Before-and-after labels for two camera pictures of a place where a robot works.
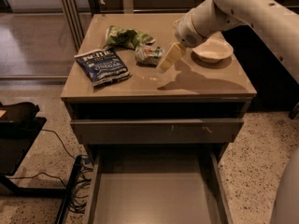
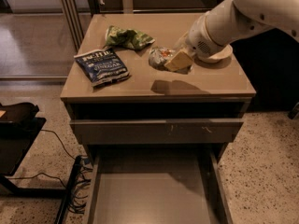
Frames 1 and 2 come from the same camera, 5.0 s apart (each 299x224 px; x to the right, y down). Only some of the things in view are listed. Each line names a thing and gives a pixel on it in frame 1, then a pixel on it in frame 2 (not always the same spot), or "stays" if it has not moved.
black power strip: (69, 189) stays
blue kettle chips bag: (102, 66) stays
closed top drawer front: (157, 131) stays
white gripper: (186, 31) to (198, 40)
